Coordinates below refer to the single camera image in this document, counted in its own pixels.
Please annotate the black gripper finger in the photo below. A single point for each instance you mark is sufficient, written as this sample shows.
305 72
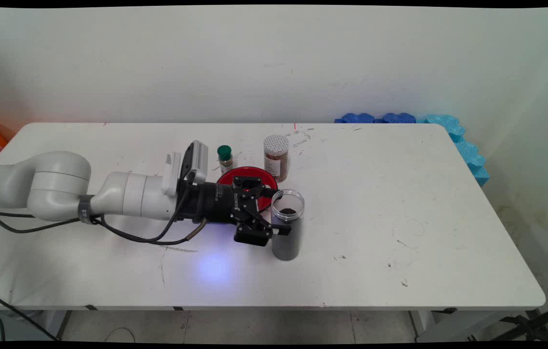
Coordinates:
249 182
254 232

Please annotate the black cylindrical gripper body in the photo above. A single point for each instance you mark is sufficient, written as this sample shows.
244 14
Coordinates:
211 201

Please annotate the clear jar with black seeds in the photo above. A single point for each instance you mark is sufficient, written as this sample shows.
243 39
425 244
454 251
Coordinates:
288 247

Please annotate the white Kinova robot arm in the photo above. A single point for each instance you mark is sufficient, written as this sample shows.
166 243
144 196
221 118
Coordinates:
60 184

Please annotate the red bowl with black rim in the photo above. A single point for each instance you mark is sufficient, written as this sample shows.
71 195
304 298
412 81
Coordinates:
247 172

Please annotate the small green-capped spice bottle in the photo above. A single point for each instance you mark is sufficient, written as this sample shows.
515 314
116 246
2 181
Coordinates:
225 157

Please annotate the spice jar with perforated lid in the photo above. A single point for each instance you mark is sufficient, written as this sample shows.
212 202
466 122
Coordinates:
276 160

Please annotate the dark blue foam tile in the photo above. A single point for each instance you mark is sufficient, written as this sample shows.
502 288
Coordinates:
357 118
399 118

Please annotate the light blue foam tile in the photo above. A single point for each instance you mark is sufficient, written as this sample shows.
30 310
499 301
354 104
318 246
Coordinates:
467 150

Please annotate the black tripod leg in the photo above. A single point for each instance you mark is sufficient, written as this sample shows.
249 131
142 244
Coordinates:
540 315

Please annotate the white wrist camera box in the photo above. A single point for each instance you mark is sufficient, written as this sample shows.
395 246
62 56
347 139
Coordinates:
198 160

